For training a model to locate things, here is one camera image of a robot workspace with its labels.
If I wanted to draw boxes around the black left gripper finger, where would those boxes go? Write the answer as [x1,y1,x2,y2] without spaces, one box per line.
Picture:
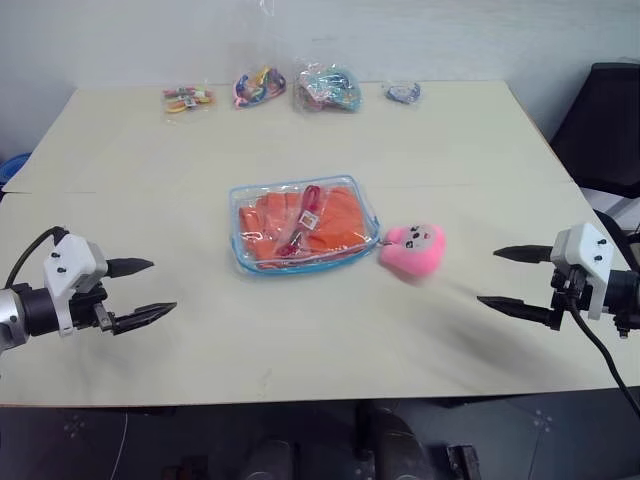
[105,257,156,280]
[112,301,179,337]

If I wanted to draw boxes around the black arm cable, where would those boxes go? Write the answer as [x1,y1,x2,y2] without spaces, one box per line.
[568,298,640,417]
[6,226,70,290]

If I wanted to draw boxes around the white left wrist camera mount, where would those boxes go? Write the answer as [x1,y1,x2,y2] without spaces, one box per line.
[42,233,110,339]

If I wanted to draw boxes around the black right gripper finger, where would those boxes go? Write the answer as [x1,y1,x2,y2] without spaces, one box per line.
[475,295,557,331]
[492,244,554,265]

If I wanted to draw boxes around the red strap in plastic packet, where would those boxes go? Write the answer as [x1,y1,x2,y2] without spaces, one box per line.
[272,184,334,259]

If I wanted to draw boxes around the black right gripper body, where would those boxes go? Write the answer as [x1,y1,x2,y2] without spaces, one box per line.
[549,264,593,332]

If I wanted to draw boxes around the blue plastic basin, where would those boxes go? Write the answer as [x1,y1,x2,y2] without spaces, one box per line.
[0,151,32,184]

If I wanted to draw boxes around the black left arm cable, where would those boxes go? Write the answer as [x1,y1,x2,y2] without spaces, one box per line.
[6,226,70,290]

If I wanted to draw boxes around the bag of colourful hair clips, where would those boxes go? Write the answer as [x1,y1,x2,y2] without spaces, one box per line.
[231,64,289,111]

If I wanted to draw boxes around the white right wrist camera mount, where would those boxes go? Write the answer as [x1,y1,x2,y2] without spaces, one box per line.
[550,223,619,321]

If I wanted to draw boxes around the clear pouch with orange cloth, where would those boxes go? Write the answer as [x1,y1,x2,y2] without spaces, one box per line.
[228,172,384,274]

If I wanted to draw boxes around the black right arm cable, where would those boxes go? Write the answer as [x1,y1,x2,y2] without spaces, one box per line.
[568,298,640,417]

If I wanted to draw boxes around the black office chair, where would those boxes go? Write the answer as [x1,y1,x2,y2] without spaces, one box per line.
[549,61,640,202]

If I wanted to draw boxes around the dark block under table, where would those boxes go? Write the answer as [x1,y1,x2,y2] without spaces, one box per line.
[446,443,485,480]

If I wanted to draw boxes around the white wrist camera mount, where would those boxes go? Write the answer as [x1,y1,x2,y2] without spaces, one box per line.
[42,233,110,339]
[550,223,619,321]

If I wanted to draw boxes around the large bag of colourful bands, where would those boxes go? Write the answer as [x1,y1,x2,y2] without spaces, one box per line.
[291,58,364,116]

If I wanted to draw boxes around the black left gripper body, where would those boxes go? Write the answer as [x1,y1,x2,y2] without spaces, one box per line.
[68,283,120,336]

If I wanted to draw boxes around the pink plush toy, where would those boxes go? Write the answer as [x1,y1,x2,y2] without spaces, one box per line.
[377,222,448,278]

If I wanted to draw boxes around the small bag yellow red toys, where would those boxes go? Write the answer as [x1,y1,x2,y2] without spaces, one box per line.
[161,85,218,116]

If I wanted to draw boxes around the small bag of blue bands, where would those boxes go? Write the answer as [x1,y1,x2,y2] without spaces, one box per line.
[383,80,423,107]

